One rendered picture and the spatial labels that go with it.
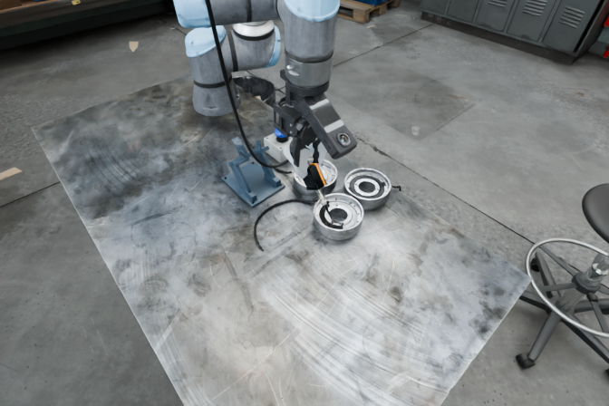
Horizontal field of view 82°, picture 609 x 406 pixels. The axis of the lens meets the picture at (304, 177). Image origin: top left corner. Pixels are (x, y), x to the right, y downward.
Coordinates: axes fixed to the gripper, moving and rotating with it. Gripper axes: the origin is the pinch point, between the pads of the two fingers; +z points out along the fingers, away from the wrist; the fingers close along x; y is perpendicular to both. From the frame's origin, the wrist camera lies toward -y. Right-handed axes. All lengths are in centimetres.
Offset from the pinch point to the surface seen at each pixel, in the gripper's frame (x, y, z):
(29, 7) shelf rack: 4, 337, 67
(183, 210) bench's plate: 21.0, 18.9, 13.8
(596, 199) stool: -80, -43, 29
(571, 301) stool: -81, -59, 72
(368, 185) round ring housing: -15.4, -4.1, 11.0
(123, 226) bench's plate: 32.9, 23.3, 14.0
